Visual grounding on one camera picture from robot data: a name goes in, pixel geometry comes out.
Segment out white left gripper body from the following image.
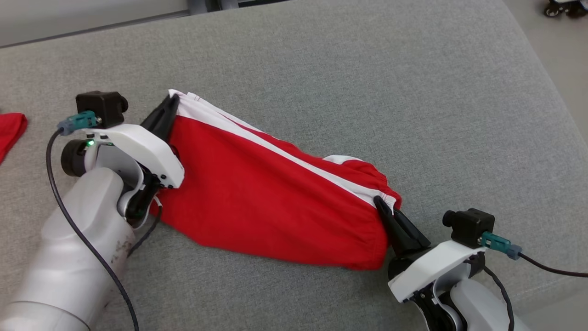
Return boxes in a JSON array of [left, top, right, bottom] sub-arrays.
[[61, 123, 185, 227]]

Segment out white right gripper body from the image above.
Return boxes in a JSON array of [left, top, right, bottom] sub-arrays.
[[388, 239, 487, 331]]

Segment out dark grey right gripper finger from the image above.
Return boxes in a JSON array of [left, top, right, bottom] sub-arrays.
[[373, 195, 405, 258], [394, 209, 432, 256]]

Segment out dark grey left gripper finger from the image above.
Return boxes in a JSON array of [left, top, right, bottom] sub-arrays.
[[140, 94, 180, 141]]

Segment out red shorts with white stripe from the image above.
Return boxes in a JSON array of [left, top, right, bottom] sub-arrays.
[[149, 89, 403, 271]]

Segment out red shirt with white sleeves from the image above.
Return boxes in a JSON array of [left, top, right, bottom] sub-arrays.
[[0, 113, 28, 164]]

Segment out black wheeled base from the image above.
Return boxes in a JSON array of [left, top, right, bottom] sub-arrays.
[[543, 0, 588, 19]]

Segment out black cable with teal plug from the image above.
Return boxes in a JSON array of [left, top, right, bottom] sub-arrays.
[[479, 231, 588, 278], [45, 111, 140, 331]]

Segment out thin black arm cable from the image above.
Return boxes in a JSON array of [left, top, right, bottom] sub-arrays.
[[482, 265, 515, 331], [126, 198, 163, 258]]

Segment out grey partition bottom rail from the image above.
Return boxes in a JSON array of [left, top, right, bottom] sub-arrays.
[[0, 9, 191, 49]]

